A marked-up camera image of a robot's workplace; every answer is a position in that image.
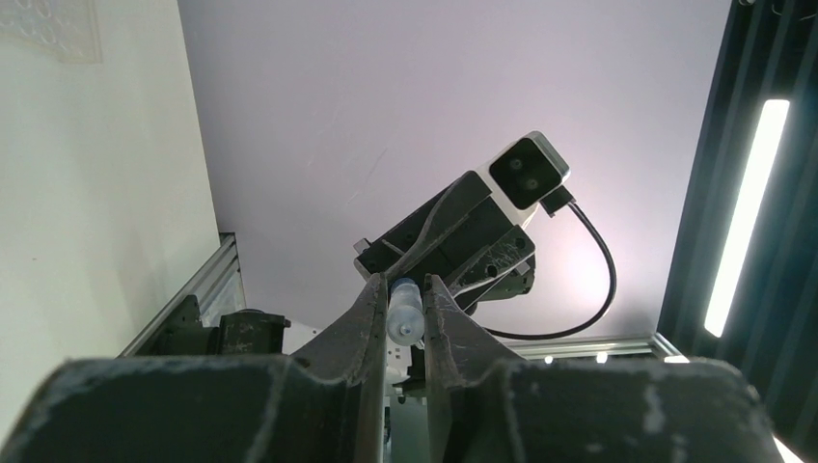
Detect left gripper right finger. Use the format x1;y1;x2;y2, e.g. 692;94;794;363
423;275;781;462

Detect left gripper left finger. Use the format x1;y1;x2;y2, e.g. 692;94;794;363
1;274;389;462

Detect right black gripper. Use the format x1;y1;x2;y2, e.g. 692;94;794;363
354;171;536;313

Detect ceiling strip light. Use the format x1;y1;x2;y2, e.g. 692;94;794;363
703;99;790;338

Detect clear plastic well plate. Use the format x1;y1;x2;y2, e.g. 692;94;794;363
1;0;101;64

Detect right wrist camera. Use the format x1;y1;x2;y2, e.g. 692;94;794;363
475;130;571;229

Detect right black cable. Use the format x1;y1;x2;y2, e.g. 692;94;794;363
482;186;618;341

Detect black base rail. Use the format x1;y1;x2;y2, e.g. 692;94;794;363
121;233;291;357

